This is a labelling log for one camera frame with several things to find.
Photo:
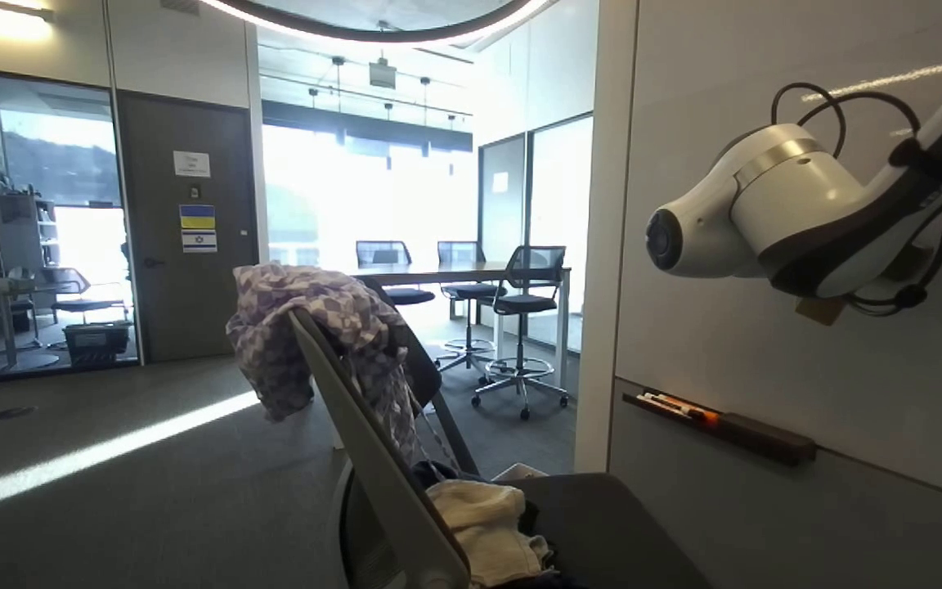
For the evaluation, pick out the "black mesh office chair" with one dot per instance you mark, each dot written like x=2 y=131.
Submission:
x=390 y=256
x=520 y=297
x=459 y=297

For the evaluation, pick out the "grey office chair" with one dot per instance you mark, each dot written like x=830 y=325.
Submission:
x=384 y=468

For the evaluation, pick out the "purple white plaid cloth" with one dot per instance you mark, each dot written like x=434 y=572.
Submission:
x=310 y=328

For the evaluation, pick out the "dark storage crate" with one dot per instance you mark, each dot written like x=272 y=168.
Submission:
x=95 y=345

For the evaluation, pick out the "orange marker pen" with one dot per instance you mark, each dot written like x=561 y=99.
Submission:
x=686 y=411

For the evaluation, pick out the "long meeting table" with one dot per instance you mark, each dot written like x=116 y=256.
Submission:
x=459 y=271

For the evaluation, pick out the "white whiteboard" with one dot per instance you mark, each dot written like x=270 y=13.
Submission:
x=819 y=381

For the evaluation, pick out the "blue yellow door sign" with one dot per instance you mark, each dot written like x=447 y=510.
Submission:
x=198 y=231

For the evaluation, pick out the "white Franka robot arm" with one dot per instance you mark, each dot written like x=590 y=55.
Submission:
x=801 y=208

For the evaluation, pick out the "cream folded cloth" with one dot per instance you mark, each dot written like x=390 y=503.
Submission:
x=488 y=528

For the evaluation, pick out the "white paper door sign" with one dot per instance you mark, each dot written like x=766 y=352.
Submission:
x=190 y=165

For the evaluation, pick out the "dark grey door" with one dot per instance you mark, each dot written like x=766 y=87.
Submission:
x=181 y=281

